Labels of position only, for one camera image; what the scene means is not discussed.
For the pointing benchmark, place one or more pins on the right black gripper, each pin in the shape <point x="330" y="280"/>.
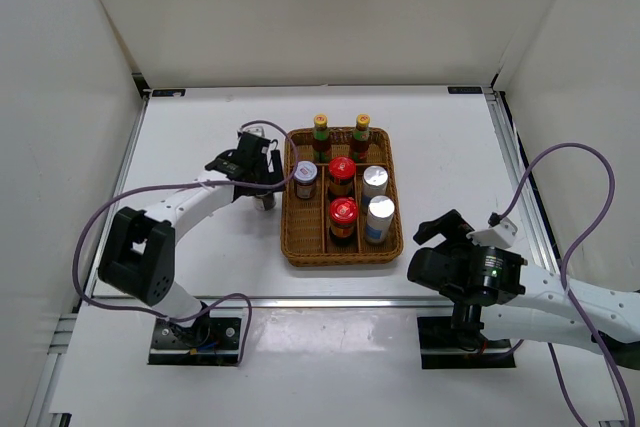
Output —
<point x="450" y="225"/>

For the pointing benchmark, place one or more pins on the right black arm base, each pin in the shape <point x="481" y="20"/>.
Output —
<point x="442" y="348"/>

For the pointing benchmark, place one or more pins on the right black corner label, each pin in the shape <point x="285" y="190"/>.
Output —
<point x="465" y="90"/>

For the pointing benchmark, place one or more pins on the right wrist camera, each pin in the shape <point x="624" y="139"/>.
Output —
<point x="501" y="233"/>

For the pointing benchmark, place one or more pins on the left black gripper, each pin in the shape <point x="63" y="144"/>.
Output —
<point x="277" y="174"/>

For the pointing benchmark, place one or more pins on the silver-cap white bottle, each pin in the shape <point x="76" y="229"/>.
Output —
<point x="380" y="214"/>
<point x="374" y="183"/>

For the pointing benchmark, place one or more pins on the brown wicker divided basket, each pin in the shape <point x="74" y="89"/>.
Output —
<point x="305" y="224"/>

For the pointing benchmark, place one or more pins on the red-lid sauce jar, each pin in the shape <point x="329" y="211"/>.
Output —
<point x="343" y="216"/>
<point x="342" y="171"/>

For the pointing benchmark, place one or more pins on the grey-lid spice jar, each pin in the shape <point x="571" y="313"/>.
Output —
<point x="305" y="177"/>
<point x="265" y="201"/>

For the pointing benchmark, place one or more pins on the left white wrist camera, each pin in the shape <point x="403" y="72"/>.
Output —
<point x="256" y="130"/>

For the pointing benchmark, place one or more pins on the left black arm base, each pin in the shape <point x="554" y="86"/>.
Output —
<point x="217" y="345"/>

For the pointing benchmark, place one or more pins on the yellow-cap sauce bottle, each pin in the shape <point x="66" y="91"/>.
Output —
<point x="360" y="139"/>
<point x="321" y="142"/>

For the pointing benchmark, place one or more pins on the black corner label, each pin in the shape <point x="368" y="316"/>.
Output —
<point x="465" y="90"/>
<point x="168" y="93"/>

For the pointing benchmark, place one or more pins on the left black corner label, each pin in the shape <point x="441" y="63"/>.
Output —
<point x="168" y="93"/>

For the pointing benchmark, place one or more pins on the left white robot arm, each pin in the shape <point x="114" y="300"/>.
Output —
<point x="139" y="256"/>

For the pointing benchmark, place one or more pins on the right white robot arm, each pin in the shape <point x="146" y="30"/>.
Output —
<point x="498" y="295"/>

